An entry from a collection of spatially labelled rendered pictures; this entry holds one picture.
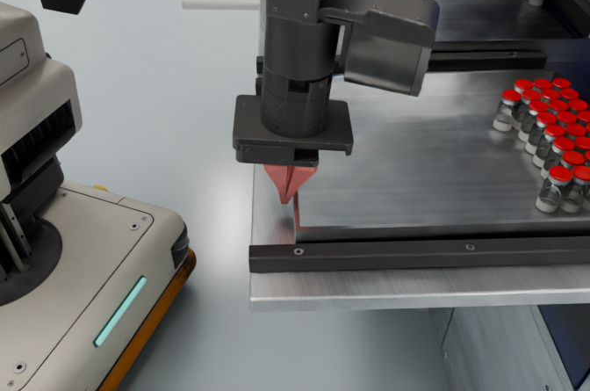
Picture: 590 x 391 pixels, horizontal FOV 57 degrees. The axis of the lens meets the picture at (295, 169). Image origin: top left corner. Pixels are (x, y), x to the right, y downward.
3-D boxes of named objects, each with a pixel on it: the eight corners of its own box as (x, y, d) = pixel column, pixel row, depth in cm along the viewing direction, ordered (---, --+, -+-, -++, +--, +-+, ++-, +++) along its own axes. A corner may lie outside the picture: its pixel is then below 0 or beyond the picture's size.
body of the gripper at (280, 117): (351, 162, 46) (366, 88, 42) (231, 155, 46) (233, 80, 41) (344, 117, 51) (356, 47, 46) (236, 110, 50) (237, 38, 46)
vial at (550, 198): (552, 198, 56) (567, 164, 53) (561, 213, 54) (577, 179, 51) (531, 199, 56) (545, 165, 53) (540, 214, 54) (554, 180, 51)
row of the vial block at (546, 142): (520, 110, 68) (529, 78, 65) (583, 213, 54) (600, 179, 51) (502, 110, 68) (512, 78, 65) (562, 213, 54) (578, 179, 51)
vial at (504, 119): (507, 120, 66) (518, 89, 63) (514, 132, 64) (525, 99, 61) (490, 121, 66) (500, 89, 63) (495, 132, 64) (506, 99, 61)
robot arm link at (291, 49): (280, -29, 42) (256, -1, 38) (366, -12, 41) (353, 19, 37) (274, 50, 47) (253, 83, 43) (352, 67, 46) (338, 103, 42)
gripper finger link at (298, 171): (309, 226, 51) (321, 149, 45) (233, 222, 51) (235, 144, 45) (306, 177, 57) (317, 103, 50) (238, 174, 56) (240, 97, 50)
